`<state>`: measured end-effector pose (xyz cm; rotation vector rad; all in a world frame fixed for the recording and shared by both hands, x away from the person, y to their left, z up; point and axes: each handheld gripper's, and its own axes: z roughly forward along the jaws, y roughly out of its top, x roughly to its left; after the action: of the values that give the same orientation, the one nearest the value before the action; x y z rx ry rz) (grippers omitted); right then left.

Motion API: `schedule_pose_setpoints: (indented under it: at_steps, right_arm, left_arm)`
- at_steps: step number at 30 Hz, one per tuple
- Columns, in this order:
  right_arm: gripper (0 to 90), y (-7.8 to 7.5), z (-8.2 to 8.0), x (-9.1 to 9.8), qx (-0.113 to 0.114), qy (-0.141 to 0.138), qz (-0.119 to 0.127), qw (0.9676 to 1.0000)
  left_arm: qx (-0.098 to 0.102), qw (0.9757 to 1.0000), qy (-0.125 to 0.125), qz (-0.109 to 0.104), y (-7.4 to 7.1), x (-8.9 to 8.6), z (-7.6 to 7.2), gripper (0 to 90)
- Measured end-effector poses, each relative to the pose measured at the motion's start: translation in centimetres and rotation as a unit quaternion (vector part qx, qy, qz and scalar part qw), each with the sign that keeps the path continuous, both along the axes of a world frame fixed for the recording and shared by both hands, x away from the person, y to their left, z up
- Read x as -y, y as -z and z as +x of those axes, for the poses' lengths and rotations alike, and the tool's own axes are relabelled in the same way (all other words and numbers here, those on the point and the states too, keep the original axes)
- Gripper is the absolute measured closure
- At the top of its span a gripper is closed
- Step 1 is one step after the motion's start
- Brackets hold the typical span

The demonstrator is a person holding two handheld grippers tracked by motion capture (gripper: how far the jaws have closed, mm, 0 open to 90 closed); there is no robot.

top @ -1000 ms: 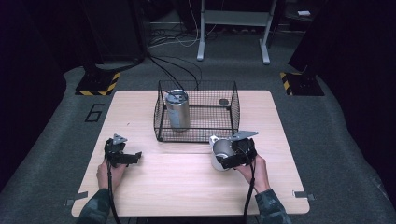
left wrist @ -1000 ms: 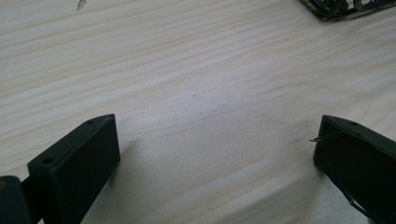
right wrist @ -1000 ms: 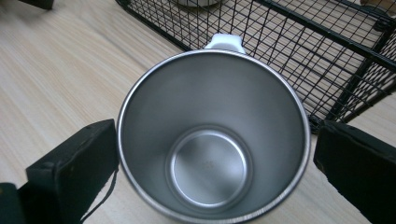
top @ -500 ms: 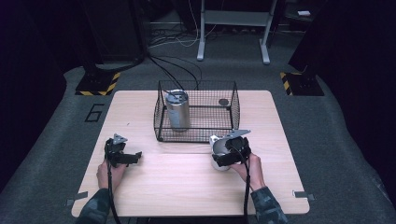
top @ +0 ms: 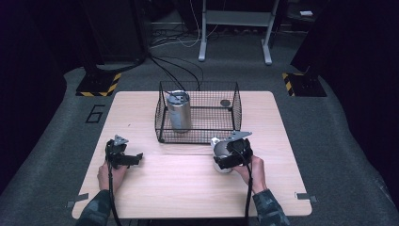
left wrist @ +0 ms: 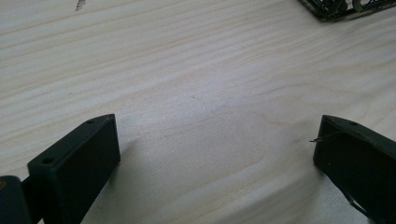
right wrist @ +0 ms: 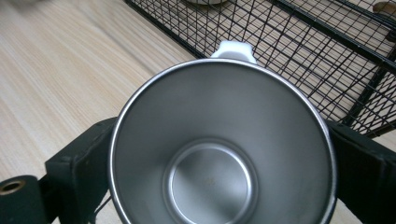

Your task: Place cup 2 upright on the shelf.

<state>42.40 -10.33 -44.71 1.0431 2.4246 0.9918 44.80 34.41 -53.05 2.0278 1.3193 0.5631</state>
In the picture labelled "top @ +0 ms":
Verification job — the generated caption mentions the black stand with striped base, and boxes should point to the black stand with striped base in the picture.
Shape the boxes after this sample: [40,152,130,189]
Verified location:
[75,72,122,98]
[281,72,327,98]

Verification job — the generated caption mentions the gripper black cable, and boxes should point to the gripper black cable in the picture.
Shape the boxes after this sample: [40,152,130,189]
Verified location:
[244,162,254,226]
[105,145,123,226]

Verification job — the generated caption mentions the black wire mesh basket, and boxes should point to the black wire mesh basket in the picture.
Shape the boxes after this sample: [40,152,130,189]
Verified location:
[154,80,243,145]

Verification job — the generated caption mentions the person's right hand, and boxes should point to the person's right hand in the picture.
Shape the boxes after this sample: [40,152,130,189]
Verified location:
[231,154,267,195]

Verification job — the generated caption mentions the tall steel tumbler cup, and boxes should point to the tall steel tumbler cup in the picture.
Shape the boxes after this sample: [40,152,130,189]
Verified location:
[166,89,192,133]

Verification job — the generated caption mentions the white floor cables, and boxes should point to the white floor cables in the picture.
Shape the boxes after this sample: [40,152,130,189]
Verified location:
[150,0,220,49]

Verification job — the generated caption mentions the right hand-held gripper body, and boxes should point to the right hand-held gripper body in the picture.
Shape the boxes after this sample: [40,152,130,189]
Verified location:
[223,131,254,169]

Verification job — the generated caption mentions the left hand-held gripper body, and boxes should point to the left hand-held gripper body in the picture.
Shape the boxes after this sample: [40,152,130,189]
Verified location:
[105,135,130,170]

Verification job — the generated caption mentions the white metal desk frame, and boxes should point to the white metal desk frame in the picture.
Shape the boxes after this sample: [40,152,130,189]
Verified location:
[198,0,280,66]

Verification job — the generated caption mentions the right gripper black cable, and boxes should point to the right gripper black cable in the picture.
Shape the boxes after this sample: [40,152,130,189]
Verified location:
[244,162,254,226]

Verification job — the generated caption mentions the person's left hand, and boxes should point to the person's left hand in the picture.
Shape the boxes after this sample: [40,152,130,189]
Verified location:
[97,161,128,194]

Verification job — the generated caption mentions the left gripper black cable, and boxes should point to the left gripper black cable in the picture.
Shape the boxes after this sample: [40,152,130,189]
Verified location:
[105,145,123,226]

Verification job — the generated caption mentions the black floor cables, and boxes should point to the black floor cables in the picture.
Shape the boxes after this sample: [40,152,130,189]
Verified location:
[150,56,205,92]

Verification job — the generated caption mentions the black cabinet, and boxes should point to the black cabinet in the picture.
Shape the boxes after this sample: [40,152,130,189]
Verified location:
[79,0,149,64]

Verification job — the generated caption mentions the grey tape piece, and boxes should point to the grey tape piece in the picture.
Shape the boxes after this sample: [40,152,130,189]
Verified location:
[65,192,89,209]
[294,191,318,203]

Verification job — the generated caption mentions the steel cup with handle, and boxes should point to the steel cup with handle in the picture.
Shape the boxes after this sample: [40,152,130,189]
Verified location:
[210,137,239,174]

